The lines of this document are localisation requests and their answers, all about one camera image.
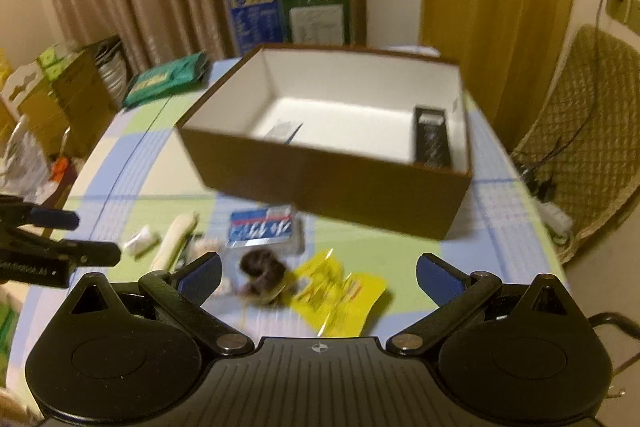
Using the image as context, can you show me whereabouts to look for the white power strip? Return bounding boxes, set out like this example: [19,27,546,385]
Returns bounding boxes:
[537,199,574,234]

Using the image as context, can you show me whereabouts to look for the small white roll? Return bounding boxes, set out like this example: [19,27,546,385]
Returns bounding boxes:
[121,227,161,258]

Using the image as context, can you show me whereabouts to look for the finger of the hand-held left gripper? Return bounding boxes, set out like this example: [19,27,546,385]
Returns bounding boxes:
[0,194,81,231]
[0,227,122,267]

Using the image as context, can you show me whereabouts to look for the yellow packet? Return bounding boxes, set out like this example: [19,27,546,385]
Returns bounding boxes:
[290,249,390,338]

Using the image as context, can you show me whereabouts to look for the small clear sachet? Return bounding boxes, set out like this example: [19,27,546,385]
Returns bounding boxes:
[263,121,304,144]

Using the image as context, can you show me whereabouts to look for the thin black cable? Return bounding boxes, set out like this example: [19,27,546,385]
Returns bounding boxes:
[520,0,618,188]

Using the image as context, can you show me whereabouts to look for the blue and white packet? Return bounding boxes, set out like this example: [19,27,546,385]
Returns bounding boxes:
[225,204,306,255]

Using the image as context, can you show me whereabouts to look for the yellow wooden door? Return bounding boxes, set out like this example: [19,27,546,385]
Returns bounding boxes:
[420,0,583,152]

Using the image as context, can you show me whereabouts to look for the green foil packet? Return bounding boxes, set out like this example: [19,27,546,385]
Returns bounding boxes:
[122,52,212,108]

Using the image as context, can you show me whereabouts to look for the quilted beige chair cushion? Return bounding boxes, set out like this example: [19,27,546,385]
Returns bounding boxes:
[510,24,640,265]

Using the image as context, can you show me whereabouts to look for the green and white box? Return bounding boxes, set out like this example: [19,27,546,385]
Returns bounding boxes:
[37,41,83,80]

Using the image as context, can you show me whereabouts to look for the white cardboard box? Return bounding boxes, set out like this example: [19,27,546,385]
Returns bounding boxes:
[175,43,473,241]

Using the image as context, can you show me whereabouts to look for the checked tablecloth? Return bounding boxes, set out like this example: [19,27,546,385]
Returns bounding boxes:
[0,57,571,408]

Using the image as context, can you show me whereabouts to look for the green and white carton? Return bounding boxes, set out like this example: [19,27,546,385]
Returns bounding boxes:
[277,0,351,46]

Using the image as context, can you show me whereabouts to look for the brown cardboard carton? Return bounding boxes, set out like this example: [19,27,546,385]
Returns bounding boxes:
[50,38,126,158]

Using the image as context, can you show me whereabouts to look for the blue carton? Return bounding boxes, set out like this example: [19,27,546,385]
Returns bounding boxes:
[221,0,281,56]

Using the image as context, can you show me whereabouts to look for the black patterned packet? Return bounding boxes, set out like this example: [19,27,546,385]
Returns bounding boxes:
[414,105,454,168]

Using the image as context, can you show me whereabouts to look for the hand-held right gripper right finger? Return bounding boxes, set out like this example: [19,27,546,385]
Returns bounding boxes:
[385,251,576,356]

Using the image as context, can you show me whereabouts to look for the black metal chair frame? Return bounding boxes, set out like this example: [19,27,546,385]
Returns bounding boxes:
[587,313,640,373]

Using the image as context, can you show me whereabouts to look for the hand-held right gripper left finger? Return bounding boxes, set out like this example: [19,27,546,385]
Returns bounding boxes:
[70,251,256,358]

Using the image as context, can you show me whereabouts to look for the white tube wrapper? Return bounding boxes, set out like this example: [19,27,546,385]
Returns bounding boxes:
[150,213,201,270]

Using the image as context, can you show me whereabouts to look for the white plastic bag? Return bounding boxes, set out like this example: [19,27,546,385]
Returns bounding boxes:
[0,117,51,202]

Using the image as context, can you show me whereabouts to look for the white wall socket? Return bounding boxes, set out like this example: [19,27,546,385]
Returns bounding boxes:
[605,0,640,26]

